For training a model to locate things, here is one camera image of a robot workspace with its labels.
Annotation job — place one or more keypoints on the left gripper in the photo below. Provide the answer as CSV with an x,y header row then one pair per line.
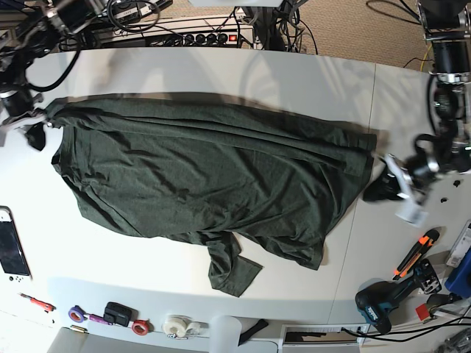
x,y
408,180

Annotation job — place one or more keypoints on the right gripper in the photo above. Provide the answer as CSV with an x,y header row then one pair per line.
x,y
21,112

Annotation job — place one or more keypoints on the dark green t-shirt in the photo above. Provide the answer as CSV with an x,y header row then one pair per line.
x,y
203,173

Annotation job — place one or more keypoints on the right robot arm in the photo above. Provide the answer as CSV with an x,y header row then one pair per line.
x,y
35,37

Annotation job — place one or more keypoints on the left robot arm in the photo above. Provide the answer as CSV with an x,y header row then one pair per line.
x,y
446,149

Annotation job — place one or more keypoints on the orange black utility knife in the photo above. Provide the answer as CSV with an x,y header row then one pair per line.
x,y
417,251

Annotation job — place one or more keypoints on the small black screw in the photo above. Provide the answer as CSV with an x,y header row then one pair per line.
x,y
457,182

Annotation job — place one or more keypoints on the teal black power drill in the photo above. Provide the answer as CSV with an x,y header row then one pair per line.
x,y
377,301

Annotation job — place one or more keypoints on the blue box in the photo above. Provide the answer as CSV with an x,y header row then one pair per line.
x,y
458,281

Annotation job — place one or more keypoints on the red square tag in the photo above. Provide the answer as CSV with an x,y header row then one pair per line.
x,y
423,312

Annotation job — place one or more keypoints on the white handheld game console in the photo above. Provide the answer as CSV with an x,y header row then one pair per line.
x,y
13,259

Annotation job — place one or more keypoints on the black power strip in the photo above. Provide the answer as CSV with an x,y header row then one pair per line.
x,y
222,39

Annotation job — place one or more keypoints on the red screwdriver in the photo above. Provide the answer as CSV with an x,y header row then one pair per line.
x,y
48,308

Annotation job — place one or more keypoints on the purple tape roll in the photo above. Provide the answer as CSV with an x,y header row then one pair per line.
x,y
77,314

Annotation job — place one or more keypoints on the red tape roll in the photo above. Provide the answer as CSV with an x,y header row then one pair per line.
x,y
140,327

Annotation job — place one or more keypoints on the white tape dispenser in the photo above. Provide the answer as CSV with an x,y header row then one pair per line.
x,y
182,327

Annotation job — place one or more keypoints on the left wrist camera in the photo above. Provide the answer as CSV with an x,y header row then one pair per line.
x,y
412,213

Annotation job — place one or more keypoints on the black action camera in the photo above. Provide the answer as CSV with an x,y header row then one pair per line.
x,y
118,314

